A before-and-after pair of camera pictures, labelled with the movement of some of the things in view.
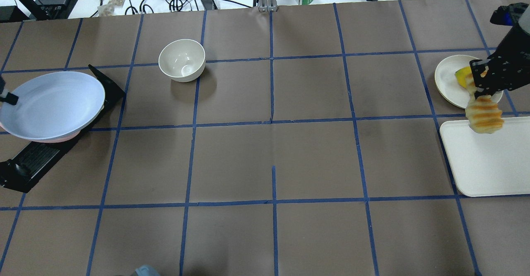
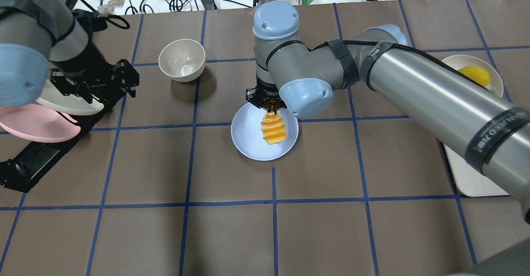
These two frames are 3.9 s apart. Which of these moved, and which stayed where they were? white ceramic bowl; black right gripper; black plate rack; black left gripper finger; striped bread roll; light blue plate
Moved: black right gripper; light blue plate; black left gripper finger; striped bread roll
Stayed: black plate rack; white ceramic bowl
